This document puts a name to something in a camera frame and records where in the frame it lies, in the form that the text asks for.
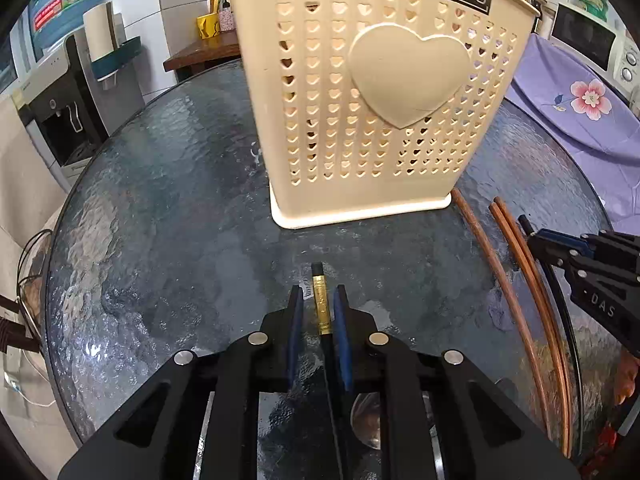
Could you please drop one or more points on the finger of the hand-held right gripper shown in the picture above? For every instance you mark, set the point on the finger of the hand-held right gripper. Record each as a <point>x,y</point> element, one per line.
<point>617,245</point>
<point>555,245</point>

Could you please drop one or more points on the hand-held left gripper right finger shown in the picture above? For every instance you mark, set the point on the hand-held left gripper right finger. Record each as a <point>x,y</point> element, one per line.
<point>343,342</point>

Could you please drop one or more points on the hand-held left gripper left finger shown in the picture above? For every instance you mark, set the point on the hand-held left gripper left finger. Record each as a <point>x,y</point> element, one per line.
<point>295,332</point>

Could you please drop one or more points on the black chopstick with gold band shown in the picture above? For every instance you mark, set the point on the black chopstick with gold band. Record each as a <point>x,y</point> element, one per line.
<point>320,305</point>

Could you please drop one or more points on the brown wooden chopstick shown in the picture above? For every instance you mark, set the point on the brown wooden chopstick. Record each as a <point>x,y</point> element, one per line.
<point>501,207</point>
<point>552,357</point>
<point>472,227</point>

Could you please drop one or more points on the metal spoon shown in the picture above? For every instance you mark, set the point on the metal spoon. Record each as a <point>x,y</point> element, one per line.
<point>366,422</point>

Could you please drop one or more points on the cream perforated utensil holder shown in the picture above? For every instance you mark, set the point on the cream perforated utensil holder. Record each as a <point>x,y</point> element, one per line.
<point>325,110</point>

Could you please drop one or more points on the person's right hand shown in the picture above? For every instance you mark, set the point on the person's right hand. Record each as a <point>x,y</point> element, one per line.
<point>627,377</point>

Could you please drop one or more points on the purple floral cloth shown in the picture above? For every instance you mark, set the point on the purple floral cloth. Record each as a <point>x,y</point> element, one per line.
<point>560,110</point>

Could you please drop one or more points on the white microwave oven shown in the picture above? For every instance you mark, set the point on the white microwave oven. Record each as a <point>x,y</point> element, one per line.
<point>585,40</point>

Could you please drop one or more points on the dark wooden counter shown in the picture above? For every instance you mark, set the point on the dark wooden counter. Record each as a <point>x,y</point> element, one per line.
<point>200,57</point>

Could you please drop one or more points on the yellow cup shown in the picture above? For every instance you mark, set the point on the yellow cup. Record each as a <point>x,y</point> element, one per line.
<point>207,27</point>

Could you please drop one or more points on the pump soap bottle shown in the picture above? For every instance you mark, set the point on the pump soap bottle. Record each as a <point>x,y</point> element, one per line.
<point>227,17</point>

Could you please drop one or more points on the teal towel holder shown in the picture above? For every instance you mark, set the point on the teal towel holder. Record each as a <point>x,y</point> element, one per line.
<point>117,62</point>

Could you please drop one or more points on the white water dispenser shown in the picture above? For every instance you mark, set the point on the white water dispenser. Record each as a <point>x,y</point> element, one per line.
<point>55,110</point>

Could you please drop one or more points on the paper towel roll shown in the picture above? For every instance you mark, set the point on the paper towel roll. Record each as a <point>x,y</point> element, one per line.
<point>100,27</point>

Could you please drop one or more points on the blue water bottle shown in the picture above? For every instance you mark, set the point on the blue water bottle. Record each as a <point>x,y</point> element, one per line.
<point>62,12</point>

